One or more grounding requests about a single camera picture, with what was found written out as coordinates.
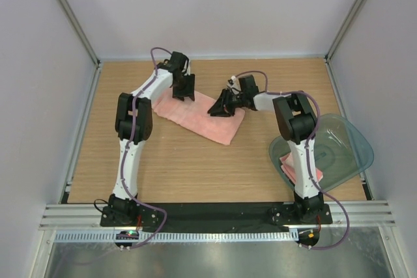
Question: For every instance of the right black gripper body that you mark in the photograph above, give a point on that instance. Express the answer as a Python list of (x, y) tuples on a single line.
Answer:
[(236, 101)]

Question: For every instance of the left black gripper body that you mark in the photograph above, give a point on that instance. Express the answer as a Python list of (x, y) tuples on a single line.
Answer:
[(185, 86)]

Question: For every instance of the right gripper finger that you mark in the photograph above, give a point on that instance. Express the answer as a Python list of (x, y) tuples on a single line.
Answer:
[(222, 101), (219, 112)]

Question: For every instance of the plain pink towel pile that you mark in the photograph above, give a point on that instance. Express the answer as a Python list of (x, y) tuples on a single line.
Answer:
[(193, 116)]

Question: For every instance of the pink rabbit pattern towel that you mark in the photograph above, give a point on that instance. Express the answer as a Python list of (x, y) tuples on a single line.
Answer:
[(288, 168)]

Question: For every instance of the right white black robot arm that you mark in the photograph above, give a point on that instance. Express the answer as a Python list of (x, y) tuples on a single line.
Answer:
[(297, 115)]

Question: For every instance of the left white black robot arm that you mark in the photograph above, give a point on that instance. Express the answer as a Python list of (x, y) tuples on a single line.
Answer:
[(133, 124)]

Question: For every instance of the clear teal plastic bin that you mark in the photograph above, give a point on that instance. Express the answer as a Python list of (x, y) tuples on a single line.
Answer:
[(340, 152)]

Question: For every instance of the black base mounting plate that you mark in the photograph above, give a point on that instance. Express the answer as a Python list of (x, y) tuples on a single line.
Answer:
[(211, 216)]

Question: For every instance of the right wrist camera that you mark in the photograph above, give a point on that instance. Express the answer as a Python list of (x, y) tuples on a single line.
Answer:
[(243, 84)]

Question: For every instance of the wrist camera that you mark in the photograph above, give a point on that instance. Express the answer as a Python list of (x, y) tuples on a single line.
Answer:
[(243, 84), (177, 63)]

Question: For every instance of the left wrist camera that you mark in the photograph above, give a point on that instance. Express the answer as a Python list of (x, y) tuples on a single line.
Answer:
[(177, 63)]

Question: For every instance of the slotted metal cable rail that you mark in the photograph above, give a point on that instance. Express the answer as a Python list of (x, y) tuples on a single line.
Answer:
[(128, 236)]

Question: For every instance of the left aluminium frame post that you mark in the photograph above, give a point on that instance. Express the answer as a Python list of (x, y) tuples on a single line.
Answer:
[(72, 19)]

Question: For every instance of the aluminium frame post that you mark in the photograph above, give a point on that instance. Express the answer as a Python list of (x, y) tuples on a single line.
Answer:
[(345, 26), (72, 19)]

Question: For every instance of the right aluminium frame post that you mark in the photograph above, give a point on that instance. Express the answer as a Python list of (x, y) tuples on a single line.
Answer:
[(345, 26)]

